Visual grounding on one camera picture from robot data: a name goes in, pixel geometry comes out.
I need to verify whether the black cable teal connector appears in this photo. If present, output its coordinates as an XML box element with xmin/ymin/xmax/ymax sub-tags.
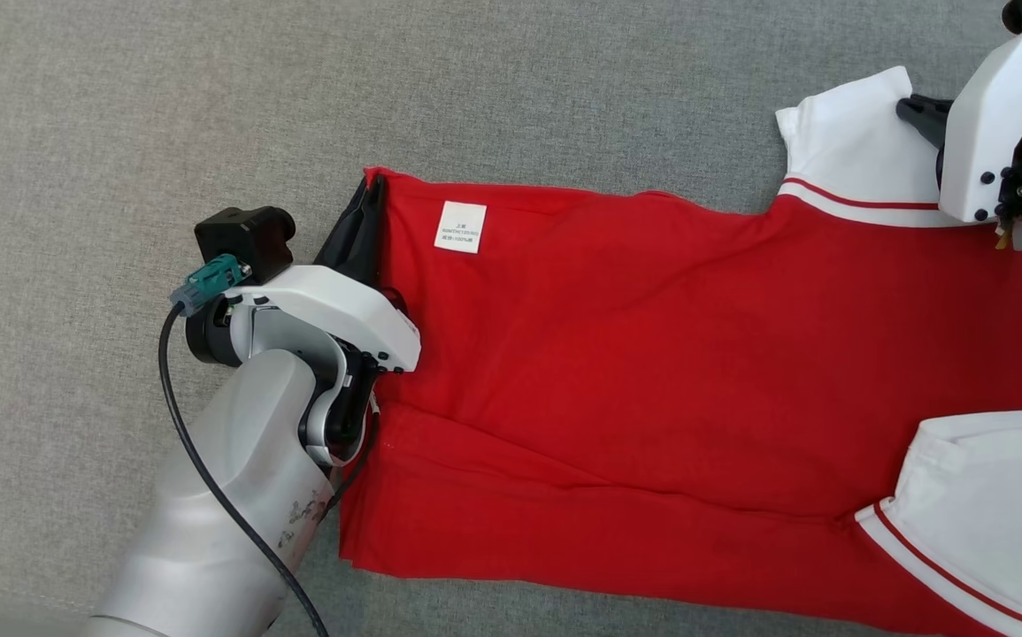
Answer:
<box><xmin>159</xmin><ymin>255</ymin><xmax>331</xmax><ymax>637</ymax></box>

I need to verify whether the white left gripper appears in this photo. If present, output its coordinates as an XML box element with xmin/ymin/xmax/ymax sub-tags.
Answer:
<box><xmin>227</xmin><ymin>175</ymin><xmax>421</xmax><ymax>372</ymax></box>

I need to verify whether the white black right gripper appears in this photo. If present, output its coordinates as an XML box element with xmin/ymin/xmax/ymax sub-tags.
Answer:
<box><xmin>896</xmin><ymin>13</ymin><xmax>1022</xmax><ymax>257</ymax></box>

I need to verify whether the red Bulls jersey shirt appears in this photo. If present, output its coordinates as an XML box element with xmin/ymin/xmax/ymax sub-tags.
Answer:
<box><xmin>336</xmin><ymin>65</ymin><xmax>1022</xmax><ymax>637</ymax></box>

